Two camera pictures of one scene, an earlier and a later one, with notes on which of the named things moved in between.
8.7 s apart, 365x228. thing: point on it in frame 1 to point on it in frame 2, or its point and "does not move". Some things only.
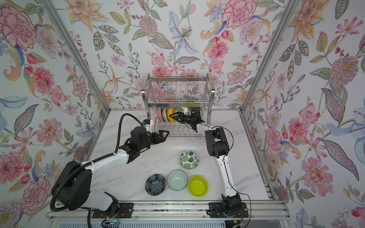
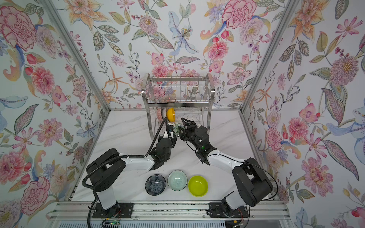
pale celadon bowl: (177, 180) does not move
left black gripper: (160, 136) to (174, 140)
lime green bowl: (197, 186) does not move
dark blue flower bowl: (155, 185) does not move
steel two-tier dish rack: (180, 105) does not move
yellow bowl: (169, 112) does not move
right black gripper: (181, 117) to (187, 133)
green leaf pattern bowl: (189, 160) to (176, 129)
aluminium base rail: (268, 210) does not move
